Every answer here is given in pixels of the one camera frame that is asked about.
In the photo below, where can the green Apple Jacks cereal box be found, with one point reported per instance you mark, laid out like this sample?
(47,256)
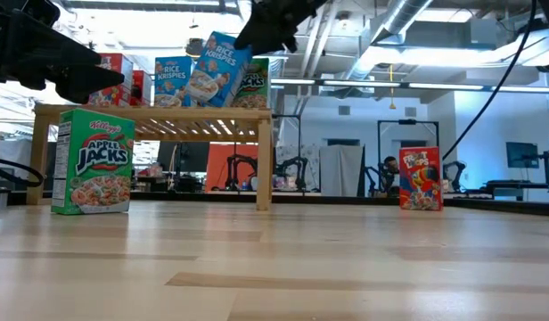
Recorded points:
(96,156)
(256,89)

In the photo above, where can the dark wall monitor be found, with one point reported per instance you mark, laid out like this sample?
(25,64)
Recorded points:
(521,154)

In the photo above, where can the black monitor screen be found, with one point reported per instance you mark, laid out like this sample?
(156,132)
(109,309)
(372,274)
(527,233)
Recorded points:
(192,156)

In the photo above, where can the square wall vent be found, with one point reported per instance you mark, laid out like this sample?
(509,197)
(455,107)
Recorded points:
(410,111)
(344,110)

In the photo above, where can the black idle robot arm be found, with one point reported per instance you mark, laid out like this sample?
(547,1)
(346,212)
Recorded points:
(455,174)
(297,169)
(234,169)

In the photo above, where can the red partition panel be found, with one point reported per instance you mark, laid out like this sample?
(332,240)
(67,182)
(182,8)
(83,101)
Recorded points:
(218,160)

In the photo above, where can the black hanging dome camera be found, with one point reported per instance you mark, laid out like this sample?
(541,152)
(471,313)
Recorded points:
(194,44)

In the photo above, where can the slatted wooden shelf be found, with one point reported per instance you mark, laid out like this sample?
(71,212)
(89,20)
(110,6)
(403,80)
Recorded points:
(167,112)

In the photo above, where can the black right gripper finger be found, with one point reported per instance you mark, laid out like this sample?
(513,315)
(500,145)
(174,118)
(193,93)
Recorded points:
(270,31)

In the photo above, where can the black metal stand frame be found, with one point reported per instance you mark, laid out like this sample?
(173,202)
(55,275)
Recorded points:
(408,121)

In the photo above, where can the blue Rice Krispies cereal box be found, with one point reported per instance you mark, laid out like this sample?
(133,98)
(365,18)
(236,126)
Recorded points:
(172,80)
(221,67)

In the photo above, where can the long ceiling light bar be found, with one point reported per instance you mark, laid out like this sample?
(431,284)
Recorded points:
(412,84)

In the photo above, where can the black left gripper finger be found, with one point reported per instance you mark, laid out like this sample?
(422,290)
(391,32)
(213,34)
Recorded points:
(87,82)
(56,44)

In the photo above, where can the white draped cloth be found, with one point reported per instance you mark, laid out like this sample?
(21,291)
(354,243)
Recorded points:
(341,171)

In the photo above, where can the person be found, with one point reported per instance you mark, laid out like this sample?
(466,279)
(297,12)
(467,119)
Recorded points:
(390,171)

